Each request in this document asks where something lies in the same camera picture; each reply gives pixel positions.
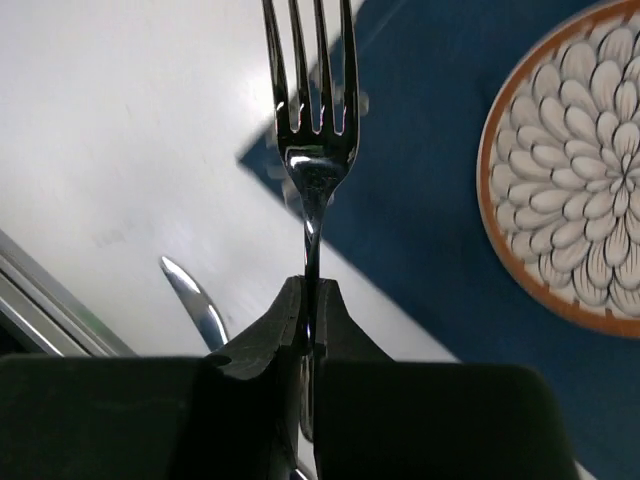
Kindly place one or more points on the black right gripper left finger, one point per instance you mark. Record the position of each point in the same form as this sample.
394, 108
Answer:
229, 415

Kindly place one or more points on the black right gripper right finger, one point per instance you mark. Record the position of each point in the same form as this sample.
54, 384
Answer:
377, 418

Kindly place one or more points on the silver table knife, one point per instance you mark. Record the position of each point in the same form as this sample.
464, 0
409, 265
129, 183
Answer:
197, 303

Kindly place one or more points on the blue fish placemat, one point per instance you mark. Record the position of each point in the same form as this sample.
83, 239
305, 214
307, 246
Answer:
407, 215

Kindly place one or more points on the silver fork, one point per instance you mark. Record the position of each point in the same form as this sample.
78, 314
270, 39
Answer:
317, 159

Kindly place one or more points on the patterned ceramic plate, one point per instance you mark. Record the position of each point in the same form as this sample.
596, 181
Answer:
557, 173

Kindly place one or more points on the front aluminium rail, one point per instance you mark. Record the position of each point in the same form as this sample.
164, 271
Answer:
44, 316

